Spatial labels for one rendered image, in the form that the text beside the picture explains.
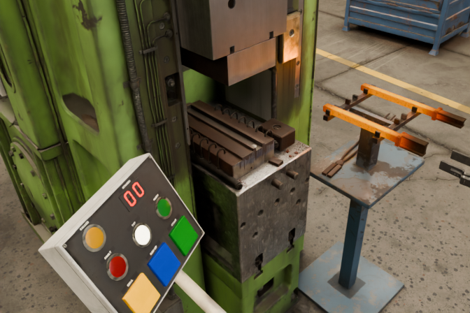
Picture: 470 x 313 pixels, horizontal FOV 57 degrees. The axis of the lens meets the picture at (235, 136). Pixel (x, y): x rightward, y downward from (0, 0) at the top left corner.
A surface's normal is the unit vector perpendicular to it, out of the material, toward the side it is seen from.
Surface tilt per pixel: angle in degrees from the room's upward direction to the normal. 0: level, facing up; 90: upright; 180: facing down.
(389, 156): 0
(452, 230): 0
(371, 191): 0
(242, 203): 90
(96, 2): 90
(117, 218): 60
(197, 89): 90
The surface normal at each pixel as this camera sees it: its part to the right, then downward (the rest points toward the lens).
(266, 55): 0.68, 0.38
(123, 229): 0.78, -0.26
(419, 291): -0.04, -0.84
